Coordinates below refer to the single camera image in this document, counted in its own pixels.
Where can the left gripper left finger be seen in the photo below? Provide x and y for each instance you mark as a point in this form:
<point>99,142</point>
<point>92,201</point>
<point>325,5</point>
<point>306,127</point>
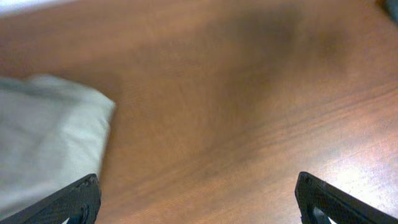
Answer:
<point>78,202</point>

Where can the folded khaki shorts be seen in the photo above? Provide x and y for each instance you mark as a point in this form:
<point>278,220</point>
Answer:
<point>53,132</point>

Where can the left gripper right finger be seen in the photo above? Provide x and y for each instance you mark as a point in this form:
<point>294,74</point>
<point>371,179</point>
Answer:
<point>320,202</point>

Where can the black shorts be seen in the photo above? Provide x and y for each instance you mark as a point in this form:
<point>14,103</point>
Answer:
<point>392,8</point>

